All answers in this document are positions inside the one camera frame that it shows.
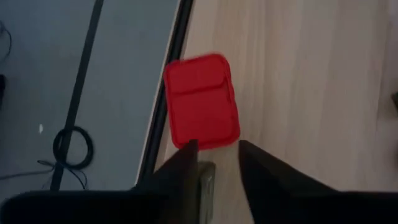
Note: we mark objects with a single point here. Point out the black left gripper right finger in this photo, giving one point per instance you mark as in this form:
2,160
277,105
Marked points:
267,180

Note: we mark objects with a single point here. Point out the red smoked paprika tin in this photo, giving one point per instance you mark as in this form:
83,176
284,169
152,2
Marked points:
202,102

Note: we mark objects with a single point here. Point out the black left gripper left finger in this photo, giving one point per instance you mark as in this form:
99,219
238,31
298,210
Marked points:
183,180

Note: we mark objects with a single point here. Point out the wooden shelf with black legs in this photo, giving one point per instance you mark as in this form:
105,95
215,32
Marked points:
311,93

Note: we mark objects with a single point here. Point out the dark green black pepper tin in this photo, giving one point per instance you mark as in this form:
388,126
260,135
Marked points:
206,193

